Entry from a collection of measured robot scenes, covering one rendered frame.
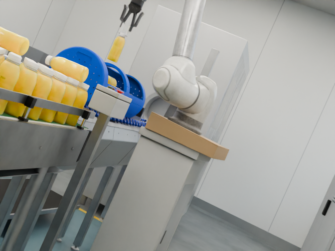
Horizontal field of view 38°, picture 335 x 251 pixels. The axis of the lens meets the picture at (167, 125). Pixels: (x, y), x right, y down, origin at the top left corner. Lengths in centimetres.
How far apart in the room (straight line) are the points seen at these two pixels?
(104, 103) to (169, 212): 67
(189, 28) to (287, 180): 503
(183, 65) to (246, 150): 502
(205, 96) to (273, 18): 523
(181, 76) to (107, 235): 85
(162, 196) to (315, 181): 499
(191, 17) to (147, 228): 103
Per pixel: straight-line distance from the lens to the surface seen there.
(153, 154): 232
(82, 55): 233
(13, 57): 147
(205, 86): 237
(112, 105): 189
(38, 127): 165
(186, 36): 232
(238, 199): 720
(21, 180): 243
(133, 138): 326
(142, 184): 233
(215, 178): 725
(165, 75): 219
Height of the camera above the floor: 110
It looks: 1 degrees down
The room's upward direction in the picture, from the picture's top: 24 degrees clockwise
